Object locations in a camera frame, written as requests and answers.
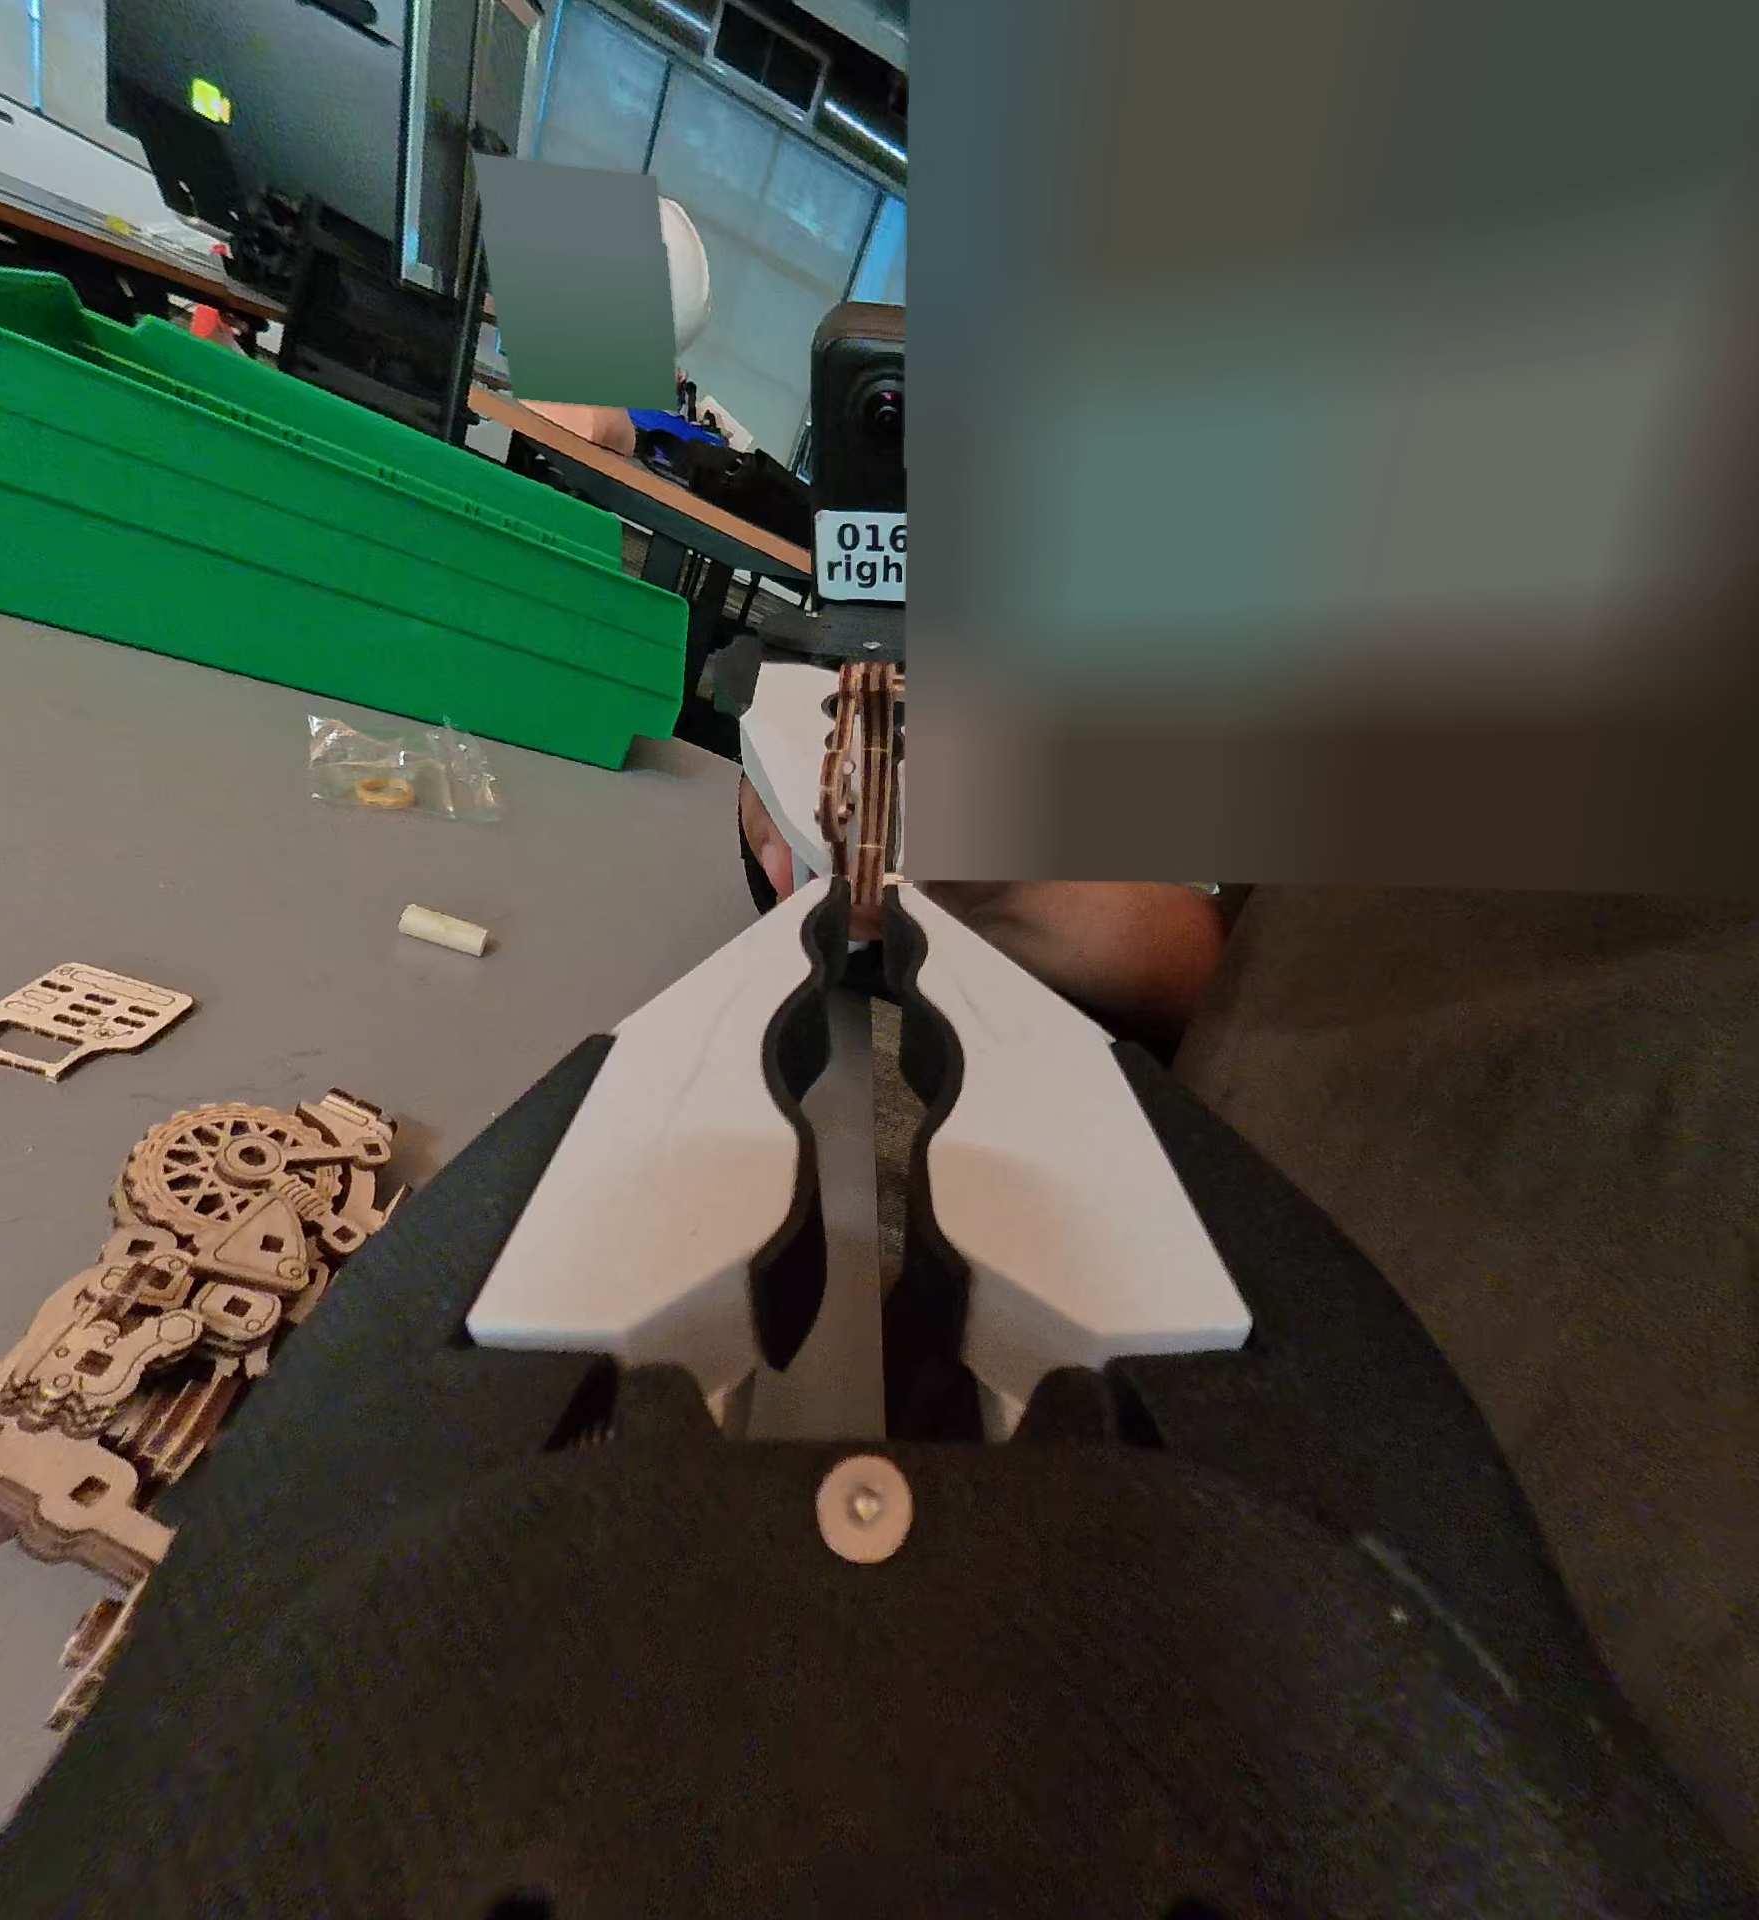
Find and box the slotted small wooden card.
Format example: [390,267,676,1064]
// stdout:
[0,961,196,1086]

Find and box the grey desk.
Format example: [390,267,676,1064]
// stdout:
[0,583,913,1911]

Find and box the wooden mechanical model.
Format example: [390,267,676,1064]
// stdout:
[0,1089,411,1735]

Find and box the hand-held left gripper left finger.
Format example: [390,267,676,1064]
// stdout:
[463,874,858,1443]

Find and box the clear plastic bag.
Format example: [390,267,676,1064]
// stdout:
[303,715,509,824]

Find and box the green plastic bin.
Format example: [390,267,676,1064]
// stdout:
[0,262,689,773]

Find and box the black monitor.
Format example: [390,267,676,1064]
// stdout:
[103,0,419,257]

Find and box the person's right hand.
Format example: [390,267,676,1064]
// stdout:
[950,885,1231,1048]

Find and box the small wooden arc piece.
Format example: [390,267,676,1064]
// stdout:
[813,659,906,944]

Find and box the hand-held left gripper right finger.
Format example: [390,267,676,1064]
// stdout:
[879,885,1255,1443]

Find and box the black bag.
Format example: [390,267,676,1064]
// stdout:
[676,442,816,555]

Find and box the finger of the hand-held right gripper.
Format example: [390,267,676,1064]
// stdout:
[737,659,843,887]

